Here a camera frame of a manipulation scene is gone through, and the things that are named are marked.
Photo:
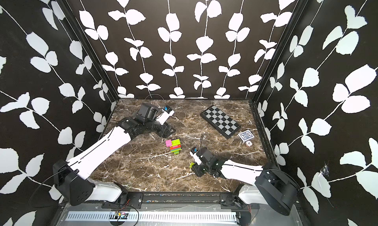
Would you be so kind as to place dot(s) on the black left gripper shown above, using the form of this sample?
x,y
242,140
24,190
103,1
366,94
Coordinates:
x,y
165,130

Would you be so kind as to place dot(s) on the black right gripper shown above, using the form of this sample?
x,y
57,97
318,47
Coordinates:
x,y
196,170

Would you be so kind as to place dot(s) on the pink 2x2 lego brick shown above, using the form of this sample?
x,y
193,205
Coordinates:
x,y
168,143

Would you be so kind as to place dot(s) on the lime 2x4 lego brick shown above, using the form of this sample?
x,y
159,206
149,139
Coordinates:
x,y
175,142

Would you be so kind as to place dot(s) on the red lego brick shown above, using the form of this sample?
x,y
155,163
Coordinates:
x,y
175,147

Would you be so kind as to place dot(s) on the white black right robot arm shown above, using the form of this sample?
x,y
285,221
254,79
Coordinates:
x,y
260,184

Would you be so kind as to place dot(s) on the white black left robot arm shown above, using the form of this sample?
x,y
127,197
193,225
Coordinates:
x,y
72,177

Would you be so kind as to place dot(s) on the black and white chessboard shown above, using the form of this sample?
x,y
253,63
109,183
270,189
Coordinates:
x,y
224,124

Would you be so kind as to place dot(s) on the blue playing card box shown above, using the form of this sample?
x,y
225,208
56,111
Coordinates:
x,y
246,135

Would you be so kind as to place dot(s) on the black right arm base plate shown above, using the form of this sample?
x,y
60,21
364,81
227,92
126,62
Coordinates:
x,y
233,202

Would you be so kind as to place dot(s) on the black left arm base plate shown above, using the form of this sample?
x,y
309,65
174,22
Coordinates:
x,y
130,199

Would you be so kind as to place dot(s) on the white perforated cable tray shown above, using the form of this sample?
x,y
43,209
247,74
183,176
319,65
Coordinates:
x,y
170,217

